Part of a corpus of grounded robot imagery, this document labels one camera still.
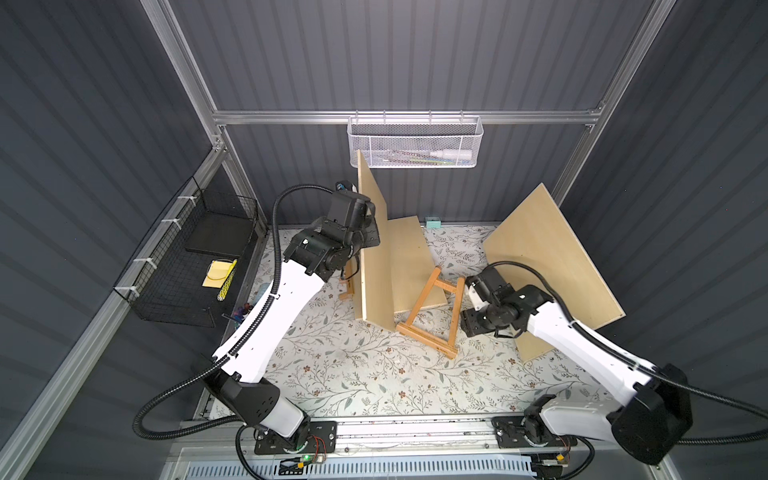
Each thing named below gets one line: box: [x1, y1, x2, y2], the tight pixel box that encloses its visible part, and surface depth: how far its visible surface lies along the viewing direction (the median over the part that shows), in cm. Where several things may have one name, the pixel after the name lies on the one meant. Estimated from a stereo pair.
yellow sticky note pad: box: [202, 260, 233, 288], surface depth 77 cm
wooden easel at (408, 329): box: [396, 267, 466, 359], surface depth 84 cm
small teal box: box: [425, 217, 443, 229], surface depth 122 cm
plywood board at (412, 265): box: [388, 216, 448, 313], surface depth 104 cm
